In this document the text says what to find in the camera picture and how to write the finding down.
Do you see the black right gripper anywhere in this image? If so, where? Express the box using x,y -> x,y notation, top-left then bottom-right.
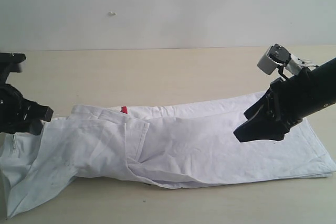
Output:
233,69 -> 314,143

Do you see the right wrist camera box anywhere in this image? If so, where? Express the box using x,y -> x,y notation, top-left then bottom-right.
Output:
257,44 -> 318,76

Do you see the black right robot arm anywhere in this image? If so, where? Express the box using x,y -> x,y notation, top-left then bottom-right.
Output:
234,59 -> 335,142

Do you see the white t-shirt with red lettering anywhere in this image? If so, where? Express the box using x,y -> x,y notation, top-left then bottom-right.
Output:
1,92 -> 335,218

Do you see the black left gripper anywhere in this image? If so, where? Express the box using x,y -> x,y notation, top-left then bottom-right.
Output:
1,52 -> 54,135

